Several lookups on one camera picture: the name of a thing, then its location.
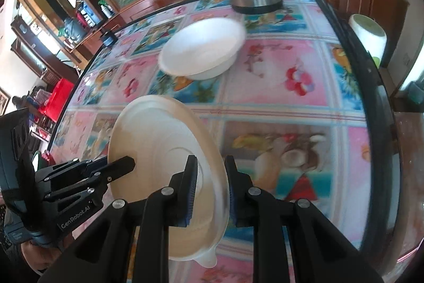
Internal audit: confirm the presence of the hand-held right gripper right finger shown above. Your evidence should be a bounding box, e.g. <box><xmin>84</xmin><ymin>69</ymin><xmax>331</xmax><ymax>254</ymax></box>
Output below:
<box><xmin>224</xmin><ymin>155</ymin><xmax>385</xmax><ymax>283</ymax></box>

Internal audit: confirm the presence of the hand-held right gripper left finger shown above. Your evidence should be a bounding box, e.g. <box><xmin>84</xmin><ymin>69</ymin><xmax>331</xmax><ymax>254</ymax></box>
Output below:
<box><xmin>37</xmin><ymin>155</ymin><xmax>199</xmax><ymax>283</ymax></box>

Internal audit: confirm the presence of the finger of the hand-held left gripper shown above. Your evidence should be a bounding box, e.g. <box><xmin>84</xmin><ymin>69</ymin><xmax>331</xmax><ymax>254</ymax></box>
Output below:
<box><xmin>42</xmin><ymin>177</ymin><xmax>111</xmax><ymax>203</ymax></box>
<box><xmin>35</xmin><ymin>155</ymin><xmax>136</xmax><ymax>184</ymax></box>

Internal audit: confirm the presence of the person's left hand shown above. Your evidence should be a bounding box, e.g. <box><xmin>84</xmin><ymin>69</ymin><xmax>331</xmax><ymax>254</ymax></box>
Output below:
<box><xmin>20</xmin><ymin>235</ymin><xmax>67</xmax><ymax>274</ymax></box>

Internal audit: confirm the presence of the red paper gift bag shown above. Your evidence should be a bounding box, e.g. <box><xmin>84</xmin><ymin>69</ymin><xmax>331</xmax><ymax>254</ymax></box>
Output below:
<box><xmin>46</xmin><ymin>78</ymin><xmax>75</xmax><ymax>121</ymax></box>

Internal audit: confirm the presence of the printed floral tablecloth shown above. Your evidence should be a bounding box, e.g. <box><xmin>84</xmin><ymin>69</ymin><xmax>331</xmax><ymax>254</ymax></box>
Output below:
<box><xmin>46</xmin><ymin>0</ymin><xmax>372</xmax><ymax>283</ymax></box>

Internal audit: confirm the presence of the wooden display shelf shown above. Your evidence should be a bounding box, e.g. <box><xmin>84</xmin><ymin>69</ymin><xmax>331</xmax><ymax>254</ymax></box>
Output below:
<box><xmin>11</xmin><ymin>0</ymin><xmax>85</xmax><ymax>66</ymax></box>

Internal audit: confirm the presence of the black glossy dining table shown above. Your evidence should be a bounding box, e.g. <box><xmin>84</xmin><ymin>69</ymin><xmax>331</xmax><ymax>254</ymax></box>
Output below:
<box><xmin>45</xmin><ymin>0</ymin><xmax>398</xmax><ymax>283</ymax></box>

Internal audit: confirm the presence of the white cylindrical bin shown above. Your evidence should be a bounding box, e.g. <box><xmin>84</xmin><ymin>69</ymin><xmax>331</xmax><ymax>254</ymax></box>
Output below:
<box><xmin>348</xmin><ymin>14</ymin><xmax>387</xmax><ymax>67</ymax></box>

